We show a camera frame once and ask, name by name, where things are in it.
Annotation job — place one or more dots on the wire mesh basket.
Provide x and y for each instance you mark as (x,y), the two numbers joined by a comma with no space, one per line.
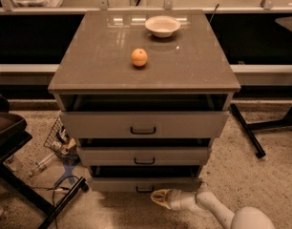
(60,143)

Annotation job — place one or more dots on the black left stand frame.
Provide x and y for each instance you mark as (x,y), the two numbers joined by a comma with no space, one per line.
(51,210)

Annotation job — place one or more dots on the grey drawer cabinet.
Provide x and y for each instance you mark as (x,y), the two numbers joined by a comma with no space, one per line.
(98,61)

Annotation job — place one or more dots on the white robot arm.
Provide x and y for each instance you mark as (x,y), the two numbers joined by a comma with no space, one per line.
(203,203)

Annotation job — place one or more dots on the black tray on stand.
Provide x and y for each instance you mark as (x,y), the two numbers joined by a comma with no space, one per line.
(10,124)

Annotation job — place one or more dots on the white paper bowl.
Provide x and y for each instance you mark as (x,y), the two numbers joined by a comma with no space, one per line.
(162,26)

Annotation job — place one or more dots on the grey drawer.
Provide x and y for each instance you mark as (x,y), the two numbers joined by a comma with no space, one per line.
(143,116)
(143,179)
(129,154)

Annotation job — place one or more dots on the clear plastic bottle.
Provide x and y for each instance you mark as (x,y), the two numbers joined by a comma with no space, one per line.
(42,165)

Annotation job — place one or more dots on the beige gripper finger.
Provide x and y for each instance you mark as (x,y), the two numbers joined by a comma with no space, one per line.
(160,197)

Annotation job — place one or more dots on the black table leg stand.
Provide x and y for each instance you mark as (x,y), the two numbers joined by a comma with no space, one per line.
(250,128)

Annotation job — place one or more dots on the orange fruit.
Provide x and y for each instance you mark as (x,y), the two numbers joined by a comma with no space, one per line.
(139,57)

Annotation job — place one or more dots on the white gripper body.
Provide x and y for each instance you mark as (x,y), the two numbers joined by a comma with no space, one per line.
(177,201)

